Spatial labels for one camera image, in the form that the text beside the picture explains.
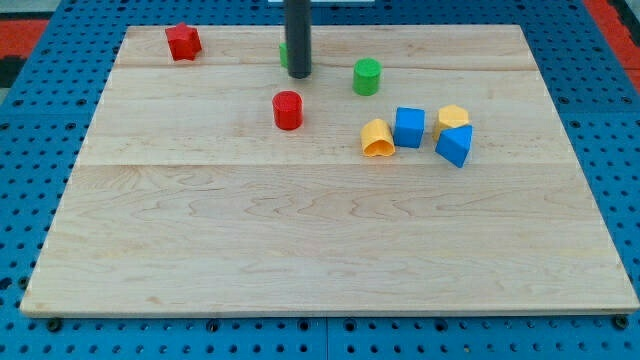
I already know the green star block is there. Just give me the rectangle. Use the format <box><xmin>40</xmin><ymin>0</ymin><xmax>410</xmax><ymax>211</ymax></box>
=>
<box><xmin>279</xmin><ymin>42</ymin><xmax>288</xmax><ymax>69</ymax></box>

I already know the red star block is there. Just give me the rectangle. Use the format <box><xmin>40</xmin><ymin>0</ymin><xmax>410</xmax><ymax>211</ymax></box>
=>
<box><xmin>165</xmin><ymin>22</ymin><xmax>202</xmax><ymax>61</ymax></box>

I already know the yellow arch block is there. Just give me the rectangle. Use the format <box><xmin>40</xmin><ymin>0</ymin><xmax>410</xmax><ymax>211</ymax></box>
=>
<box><xmin>360</xmin><ymin>118</ymin><xmax>395</xmax><ymax>157</ymax></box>

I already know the red cylinder block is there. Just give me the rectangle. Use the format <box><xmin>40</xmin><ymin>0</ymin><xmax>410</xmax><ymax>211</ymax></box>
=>
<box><xmin>272</xmin><ymin>90</ymin><xmax>303</xmax><ymax>131</ymax></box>

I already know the wooden board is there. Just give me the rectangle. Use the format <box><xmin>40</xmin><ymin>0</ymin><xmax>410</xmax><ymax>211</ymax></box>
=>
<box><xmin>21</xmin><ymin>25</ymin><xmax>639</xmax><ymax>318</ymax></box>

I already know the blue cube block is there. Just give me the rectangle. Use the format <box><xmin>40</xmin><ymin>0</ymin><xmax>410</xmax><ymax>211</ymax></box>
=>
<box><xmin>393</xmin><ymin>107</ymin><xmax>426</xmax><ymax>149</ymax></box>

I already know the green cylinder block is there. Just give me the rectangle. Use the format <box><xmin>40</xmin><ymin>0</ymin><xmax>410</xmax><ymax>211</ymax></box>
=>
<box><xmin>352</xmin><ymin>58</ymin><xmax>382</xmax><ymax>96</ymax></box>

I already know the blue triangle block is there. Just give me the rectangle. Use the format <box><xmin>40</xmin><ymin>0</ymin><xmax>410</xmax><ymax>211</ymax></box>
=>
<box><xmin>435</xmin><ymin>125</ymin><xmax>474</xmax><ymax>168</ymax></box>

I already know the yellow hexagon block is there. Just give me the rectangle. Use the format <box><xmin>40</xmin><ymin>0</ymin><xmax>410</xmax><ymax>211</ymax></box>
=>
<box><xmin>432</xmin><ymin>104</ymin><xmax>470</xmax><ymax>142</ymax></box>

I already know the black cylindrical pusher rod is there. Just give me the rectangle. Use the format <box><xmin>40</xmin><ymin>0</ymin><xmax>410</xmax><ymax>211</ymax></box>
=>
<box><xmin>283</xmin><ymin>0</ymin><xmax>312</xmax><ymax>79</ymax></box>

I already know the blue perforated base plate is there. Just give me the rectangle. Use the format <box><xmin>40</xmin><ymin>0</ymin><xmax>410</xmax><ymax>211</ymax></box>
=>
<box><xmin>1</xmin><ymin>1</ymin><xmax>639</xmax><ymax>359</ymax></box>

